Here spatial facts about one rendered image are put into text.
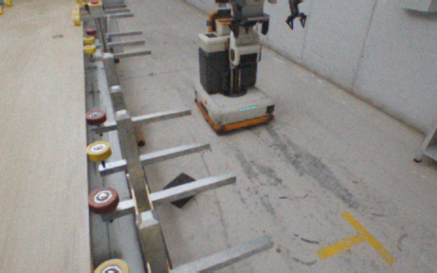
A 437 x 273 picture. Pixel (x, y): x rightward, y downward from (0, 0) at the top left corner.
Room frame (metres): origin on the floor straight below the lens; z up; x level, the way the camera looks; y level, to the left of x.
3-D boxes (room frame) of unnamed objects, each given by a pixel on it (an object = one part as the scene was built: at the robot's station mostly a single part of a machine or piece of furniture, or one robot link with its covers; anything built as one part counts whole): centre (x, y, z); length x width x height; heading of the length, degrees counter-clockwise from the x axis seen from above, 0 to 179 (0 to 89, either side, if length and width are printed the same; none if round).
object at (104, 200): (0.55, 0.34, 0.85); 0.08 x 0.08 x 0.11
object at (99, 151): (0.78, 0.43, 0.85); 0.08 x 0.08 x 0.11
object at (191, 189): (0.63, 0.15, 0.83); 0.43 x 0.03 x 0.04; 113
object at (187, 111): (1.09, 0.35, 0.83); 0.43 x 0.03 x 0.04; 113
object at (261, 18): (2.28, -0.23, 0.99); 0.28 x 0.16 x 0.22; 112
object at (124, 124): (0.56, 0.23, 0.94); 0.04 x 0.04 x 0.48; 23
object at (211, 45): (2.63, -0.09, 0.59); 0.55 x 0.34 x 0.83; 112
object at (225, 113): (2.55, -0.12, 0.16); 0.67 x 0.64 x 0.25; 22
